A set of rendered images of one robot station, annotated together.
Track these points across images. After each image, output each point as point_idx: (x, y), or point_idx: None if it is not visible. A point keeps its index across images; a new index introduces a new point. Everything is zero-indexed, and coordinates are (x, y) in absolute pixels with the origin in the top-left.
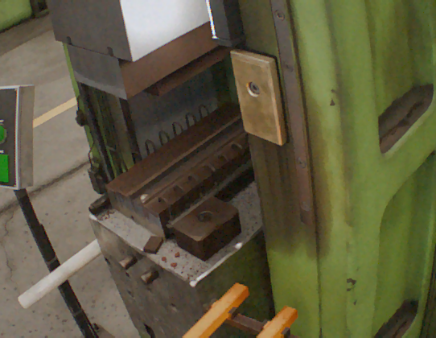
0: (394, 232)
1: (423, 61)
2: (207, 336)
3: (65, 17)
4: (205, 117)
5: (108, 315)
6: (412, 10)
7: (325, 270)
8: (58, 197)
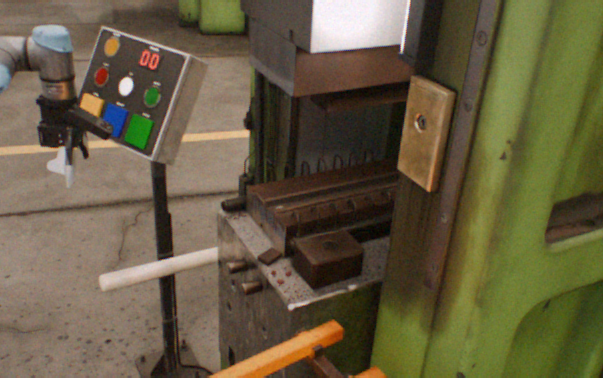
0: (534, 351)
1: None
2: (278, 368)
3: None
4: (368, 163)
5: (203, 337)
6: None
7: (434, 351)
8: (208, 210)
